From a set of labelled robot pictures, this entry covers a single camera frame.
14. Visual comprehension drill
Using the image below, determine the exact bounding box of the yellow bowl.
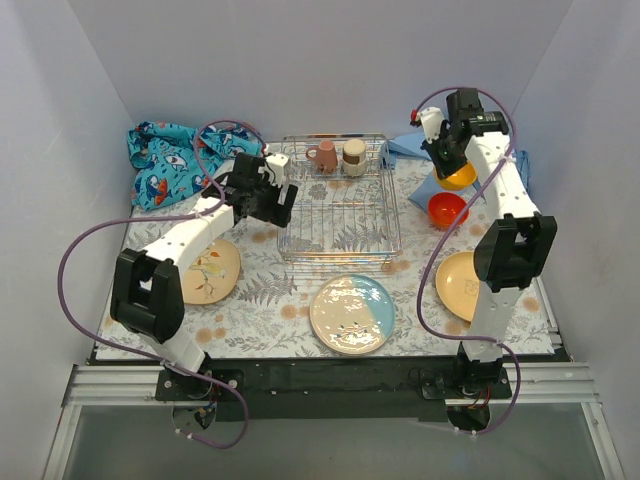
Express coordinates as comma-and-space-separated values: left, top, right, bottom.
434, 162, 477, 191

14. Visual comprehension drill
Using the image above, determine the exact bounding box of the red orange bowl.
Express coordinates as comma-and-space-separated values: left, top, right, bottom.
427, 192, 467, 230

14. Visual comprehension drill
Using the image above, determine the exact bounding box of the wire dish rack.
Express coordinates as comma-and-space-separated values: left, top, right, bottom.
277, 133, 402, 264

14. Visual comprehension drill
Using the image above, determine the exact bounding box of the pink mug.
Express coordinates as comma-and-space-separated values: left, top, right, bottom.
305, 140, 338, 175

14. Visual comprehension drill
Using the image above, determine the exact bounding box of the steel tumbler cup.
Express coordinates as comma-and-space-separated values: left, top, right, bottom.
342, 138, 368, 177

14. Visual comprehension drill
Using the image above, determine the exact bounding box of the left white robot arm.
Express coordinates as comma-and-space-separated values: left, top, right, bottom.
110, 153, 298, 400

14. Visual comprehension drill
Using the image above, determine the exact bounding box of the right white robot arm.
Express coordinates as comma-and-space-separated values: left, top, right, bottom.
412, 87, 557, 398

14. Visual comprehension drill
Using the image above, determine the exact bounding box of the light blue shirt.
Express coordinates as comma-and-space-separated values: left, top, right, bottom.
383, 133, 530, 210

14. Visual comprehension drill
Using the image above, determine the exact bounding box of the floral table mat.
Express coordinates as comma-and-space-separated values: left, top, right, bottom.
94, 139, 566, 360

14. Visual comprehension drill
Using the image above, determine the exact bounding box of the beige bird pattern plate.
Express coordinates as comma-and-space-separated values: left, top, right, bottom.
182, 239, 241, 305

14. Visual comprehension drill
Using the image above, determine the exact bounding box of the blue shark pattern cloth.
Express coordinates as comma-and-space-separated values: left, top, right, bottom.
127, 120, 266, 211

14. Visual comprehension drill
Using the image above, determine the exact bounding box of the beige and blue plate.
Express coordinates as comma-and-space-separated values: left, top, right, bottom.
309, 274, 396, 356

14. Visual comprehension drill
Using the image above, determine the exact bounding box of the plain orange plate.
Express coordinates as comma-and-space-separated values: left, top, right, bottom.
435, 251, 479, 323

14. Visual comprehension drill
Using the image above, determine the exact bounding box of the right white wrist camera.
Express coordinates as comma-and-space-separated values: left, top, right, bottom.
410, 107, 445, 144

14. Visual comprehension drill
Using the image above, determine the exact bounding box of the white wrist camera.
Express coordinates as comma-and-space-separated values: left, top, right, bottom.
264, 153, 290, 188
410, 107, 445, 144

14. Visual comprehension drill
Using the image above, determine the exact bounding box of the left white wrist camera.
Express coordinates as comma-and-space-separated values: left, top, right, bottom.
264, 153, 290, 188

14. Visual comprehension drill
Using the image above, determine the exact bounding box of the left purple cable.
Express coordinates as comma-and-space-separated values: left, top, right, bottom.
56, 118, 271, 450

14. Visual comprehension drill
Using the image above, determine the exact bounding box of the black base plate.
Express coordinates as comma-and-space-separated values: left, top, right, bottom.
154, 356, 513, 422

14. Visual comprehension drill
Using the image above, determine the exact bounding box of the aluminium frame rail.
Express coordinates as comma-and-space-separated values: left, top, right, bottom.
43, 362, 624, 479

